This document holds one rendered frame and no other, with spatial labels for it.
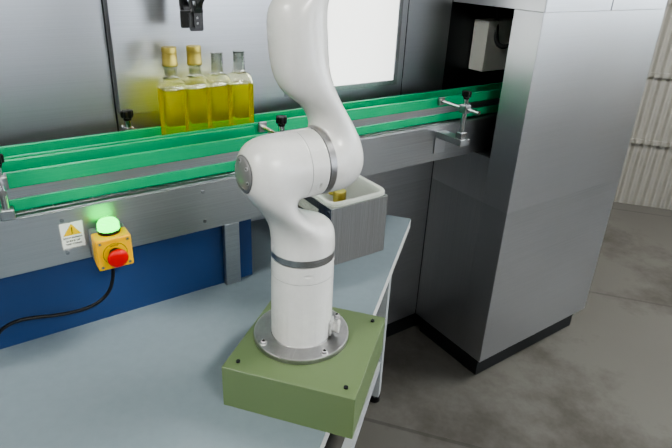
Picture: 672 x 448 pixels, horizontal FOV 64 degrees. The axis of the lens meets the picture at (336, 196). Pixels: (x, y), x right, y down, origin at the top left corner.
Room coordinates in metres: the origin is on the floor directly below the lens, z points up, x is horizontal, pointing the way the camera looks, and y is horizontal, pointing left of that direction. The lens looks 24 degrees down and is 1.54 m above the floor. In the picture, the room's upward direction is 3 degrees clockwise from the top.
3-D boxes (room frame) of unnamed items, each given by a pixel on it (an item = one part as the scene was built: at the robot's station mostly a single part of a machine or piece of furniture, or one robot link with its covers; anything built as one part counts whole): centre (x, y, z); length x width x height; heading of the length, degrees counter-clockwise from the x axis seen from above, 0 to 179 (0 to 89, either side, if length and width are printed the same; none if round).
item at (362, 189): (1.28, 0.00, 0.97); 0.22 x 0.17 x 0.09; 35
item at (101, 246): (0.99, 0.47, 0.96); 0.07 x 0.07 x 0.07; 35
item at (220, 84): (1.35, 0.31, 1.16); 0.06 x 0.06 x 0.21; 35
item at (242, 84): (1.38, 0.26, 1.16); 0.06 x 0.06 x 0.21; 36
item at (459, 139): (1.66, -0.37, 1.07); 0.17 x 0.05 x 0.23; 35
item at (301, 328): (0.89, 0.06, 0.93); 0.19 x 0.19 x 0.18
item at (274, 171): (0.88, 0.08, 1.14); 0.19 x 0.12 x 0.24; 126
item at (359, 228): (1.30, 0.02, 0.92); 0.27 x 0.17 x 0.15; 35
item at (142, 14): (1.59, 0.19, 1.32); 0.90 x 0.03 x 0.34; 125
